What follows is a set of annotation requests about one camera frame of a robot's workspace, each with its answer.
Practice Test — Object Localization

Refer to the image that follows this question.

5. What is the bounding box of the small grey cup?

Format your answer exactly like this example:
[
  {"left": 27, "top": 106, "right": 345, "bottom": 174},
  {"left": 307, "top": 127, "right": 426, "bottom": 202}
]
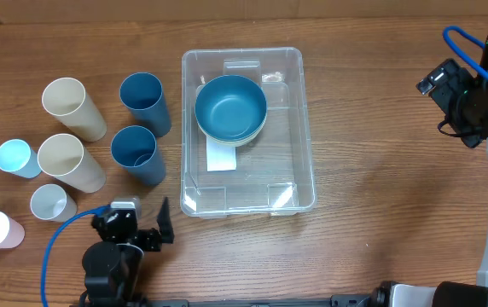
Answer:
[{"left": 30, "top": 184, "right": 78, "bottom": 222}]

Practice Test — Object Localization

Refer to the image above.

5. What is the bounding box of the cream bowl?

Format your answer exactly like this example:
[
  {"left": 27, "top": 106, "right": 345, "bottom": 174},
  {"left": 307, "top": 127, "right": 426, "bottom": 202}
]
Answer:
[{"left": 198, "top": 121, "right": 266, "bottom": 147}]

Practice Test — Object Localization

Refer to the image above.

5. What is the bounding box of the small light blue cup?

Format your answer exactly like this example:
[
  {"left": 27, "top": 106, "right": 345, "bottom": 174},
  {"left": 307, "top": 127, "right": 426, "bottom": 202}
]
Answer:
[{"left": 0, "top": 139, "right": 42, "bottom": 178}]

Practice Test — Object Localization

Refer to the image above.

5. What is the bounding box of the teal blue bowl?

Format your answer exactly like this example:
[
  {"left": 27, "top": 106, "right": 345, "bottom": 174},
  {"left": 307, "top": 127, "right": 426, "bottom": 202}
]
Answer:
[{"left": 195, "top": 75, "right": 268, "bottom": 142}]

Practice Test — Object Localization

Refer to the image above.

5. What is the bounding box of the tall cream cup back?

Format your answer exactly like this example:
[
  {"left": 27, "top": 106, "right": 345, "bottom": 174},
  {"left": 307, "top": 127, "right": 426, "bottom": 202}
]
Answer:
[{"left": 42, "top": 77, "right": 107, "bottom": 142}]

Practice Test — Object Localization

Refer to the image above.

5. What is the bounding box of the tall cream cup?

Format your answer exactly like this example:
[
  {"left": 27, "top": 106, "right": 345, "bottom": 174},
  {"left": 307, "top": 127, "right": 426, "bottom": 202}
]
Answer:
[
  {"left": 38, "top": 133, "right": 107, "bottom": 193},
  {"left": 42, "top": 77, "right": 107, "bottom": 142}
]

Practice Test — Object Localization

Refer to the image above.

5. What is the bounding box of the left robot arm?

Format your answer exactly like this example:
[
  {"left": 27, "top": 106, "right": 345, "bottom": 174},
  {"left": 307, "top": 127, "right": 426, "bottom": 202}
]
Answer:
[{"left": 79, "top": 197, "right": 175, "bottom": 306}]

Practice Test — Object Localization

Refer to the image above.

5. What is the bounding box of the tall blue cup front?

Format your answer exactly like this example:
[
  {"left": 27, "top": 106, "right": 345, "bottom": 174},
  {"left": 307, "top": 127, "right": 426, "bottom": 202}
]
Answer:
[{"left": 110, "top": 125, "right": 166, "bottom": 186}]

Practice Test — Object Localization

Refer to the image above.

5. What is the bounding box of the tall blue cup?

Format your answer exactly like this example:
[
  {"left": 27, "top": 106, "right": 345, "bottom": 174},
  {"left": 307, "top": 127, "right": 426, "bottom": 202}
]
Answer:
[
  {"left": 119, "top": 72, "right": 171, "bottom": 137},
  {"left": 110, "top": 125, "right": 166, "bottom": 186}
]

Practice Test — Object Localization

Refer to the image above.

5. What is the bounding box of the white label in bin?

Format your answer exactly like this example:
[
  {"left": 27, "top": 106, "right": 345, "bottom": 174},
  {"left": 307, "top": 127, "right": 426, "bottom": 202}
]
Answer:
[{"left": 206, "top": 138, "right": 236, "bottom": 171}]

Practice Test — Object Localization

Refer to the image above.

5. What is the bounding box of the tall cream cup front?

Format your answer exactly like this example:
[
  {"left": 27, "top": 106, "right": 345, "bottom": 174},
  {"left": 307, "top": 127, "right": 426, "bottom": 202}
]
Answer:
[{"left": 38, "top": 133, "right": 107, "bottom": 193}]

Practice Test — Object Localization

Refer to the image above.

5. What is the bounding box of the clear plastic storage bin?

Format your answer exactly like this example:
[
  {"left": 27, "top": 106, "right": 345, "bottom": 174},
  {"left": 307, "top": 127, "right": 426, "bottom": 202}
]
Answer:
[{"left": 181, "top": 47, "right": 317, "bottom": 218}]

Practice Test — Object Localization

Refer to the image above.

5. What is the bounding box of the tall blue cup back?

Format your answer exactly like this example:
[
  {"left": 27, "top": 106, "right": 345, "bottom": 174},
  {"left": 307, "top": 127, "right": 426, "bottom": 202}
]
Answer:
[{"left": 119, "top": 72, "right": 171, "bottom": 137}]

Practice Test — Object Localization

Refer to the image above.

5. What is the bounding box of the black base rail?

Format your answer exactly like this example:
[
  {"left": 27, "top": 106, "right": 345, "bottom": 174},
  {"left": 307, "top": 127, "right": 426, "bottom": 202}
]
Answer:
[{"left": 147, "top": 294, "right": 369, "bottom": 307}]

